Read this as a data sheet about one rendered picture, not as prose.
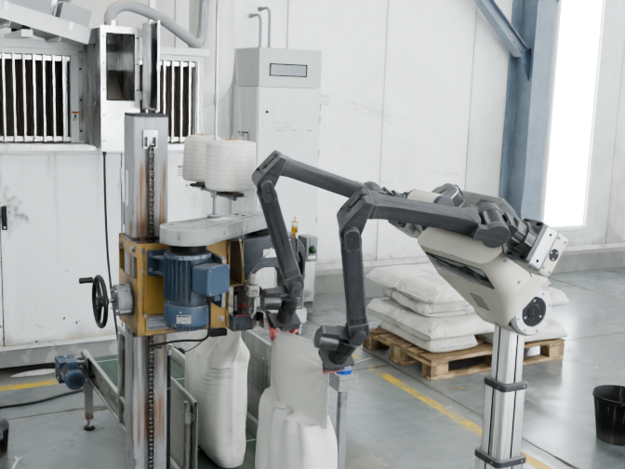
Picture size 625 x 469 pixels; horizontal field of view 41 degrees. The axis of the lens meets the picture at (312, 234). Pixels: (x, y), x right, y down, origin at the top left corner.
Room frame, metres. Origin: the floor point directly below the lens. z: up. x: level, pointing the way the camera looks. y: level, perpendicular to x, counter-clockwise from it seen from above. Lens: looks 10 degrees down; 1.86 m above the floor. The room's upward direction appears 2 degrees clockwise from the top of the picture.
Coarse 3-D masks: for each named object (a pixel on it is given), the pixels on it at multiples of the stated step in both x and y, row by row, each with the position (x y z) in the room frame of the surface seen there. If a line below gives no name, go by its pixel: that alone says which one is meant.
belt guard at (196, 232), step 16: (176, 224) 2.66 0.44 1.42; (192, 224) 2.68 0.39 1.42; (208, 224) 2.69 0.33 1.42; (224, 224) 2.70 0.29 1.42; (240, 224) 2.79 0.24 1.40; (256, 224) 2.90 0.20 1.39; (160, 240) 2.62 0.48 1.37; (176, 240) 2.57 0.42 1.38; (192, 240) 2.57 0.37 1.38; (208, 240) 2.61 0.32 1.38
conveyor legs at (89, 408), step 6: (90, 384) 4.32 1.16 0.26; (90, 390) 4.32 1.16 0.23; (90, 396) 4.32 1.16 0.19; (90, 402) 4.32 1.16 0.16; (90, 408) 4.32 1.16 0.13; (96, 408) 4.35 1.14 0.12; (102, 408) 4.36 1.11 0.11; (90, 414) 4.32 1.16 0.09; (90, 420) 4.33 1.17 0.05; (90, 426) 4.33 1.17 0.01
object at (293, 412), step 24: (288, 336) 2.82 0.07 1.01; (288, 360) 2.63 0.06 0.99; (312, 360) 2.55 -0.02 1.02; (288, 384) 2.63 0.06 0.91; (312, 384) 2.55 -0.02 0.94; (264, 408) 2.74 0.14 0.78; (288, 408) 2.62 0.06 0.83; (312, 408) 2.54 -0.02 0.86; (264, 432) 2.72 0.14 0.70; (288, 432) 2.55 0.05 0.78; (312, 432) 2.52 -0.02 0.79; (264, 456) 2.71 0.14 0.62; (288, 456) 2.54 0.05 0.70; (312, 456) 2.50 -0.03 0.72; (336, 456) 2.55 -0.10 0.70
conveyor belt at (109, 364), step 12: (96, 360) 4.36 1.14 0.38; (108, 360) 4.37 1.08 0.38; (108, 372) 4.17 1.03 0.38; (180, 372) 4.21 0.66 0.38; (180, 384) 4.03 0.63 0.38; (252, 444) 3.35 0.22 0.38; (204, 456) 3.22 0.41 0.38; (252, 456) 3.23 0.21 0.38; (204, 468) 3.11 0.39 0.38; (216, 468) 3.11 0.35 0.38; (228, 468) 3.11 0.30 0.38; (240, 468) 3.12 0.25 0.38; (252, 468) 3.12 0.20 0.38
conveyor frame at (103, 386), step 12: (168, 348) 4.56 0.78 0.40; (180, 360) 4.38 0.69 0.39; (96, 372) 4.21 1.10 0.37; (96, 384) 4.21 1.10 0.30; (108, 384) 3.92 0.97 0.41; (108, 396) 3.99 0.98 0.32; (120, 396) 3.74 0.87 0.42; (108, 408) 3.92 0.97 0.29; (252, 420) 3.52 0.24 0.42; (252, 432) 3.52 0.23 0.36
